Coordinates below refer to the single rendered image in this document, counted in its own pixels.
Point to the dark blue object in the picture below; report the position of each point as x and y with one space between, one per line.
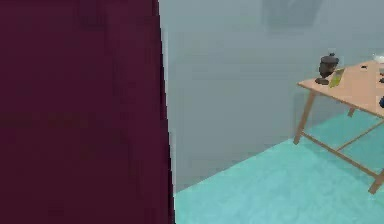
382 101

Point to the dark maroon cupboard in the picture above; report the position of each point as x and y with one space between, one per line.
80 110

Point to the light wooden table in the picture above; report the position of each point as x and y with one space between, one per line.
356 90

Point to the dark urn-shaped jar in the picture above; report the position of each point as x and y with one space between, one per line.
328 66

